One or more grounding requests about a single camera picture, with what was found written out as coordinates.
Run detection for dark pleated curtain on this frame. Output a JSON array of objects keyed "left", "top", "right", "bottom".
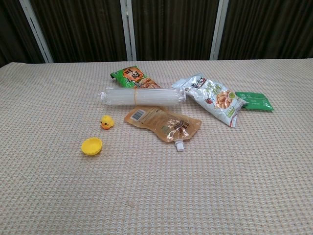
[{"left": 0, "top": 0, "right": 313, "bottom": 67}]

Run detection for white metal frame post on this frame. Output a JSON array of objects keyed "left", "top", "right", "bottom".
[
  {"left": 119, "top": 0, "right": 137, "bottom": 61},
  {"left": 209, "top": 0, "right": 232, "bottom": 61},
  {"left": 19, "top": 0, "right": 54, "bottom": 64}
]

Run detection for yellow plastic cup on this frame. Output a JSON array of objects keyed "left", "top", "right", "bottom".
[{"left": 81, "top": 137, "right": 103, "bottom": 156}]

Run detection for green and orange snack bag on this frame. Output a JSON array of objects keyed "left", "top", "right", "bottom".
[{"left": 110, "top": 65, "right": 162, "bottom": 89}]

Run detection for beige woven tablecloth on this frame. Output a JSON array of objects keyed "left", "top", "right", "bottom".
[{"left": 0, "top": 60, "right": 313, "bottom": 235}]

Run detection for small yellow rubber duck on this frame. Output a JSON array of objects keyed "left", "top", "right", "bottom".
[{"left": 100, "top": 115, "right": 115, "bottom": 131}]

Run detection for white snack bag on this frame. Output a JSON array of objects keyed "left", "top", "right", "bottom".
[{"left": 171, "top": 72, "right": 247, "bottom": 128}]

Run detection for green flat packet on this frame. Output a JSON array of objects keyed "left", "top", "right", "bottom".
[{"left": 235, "top": 91, "right": 273, "bottom": 112}]

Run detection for brown spout drink pouch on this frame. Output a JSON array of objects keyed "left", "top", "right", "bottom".
[{"left": 124, "top": 106, "right": 202, "bottom": 153}]

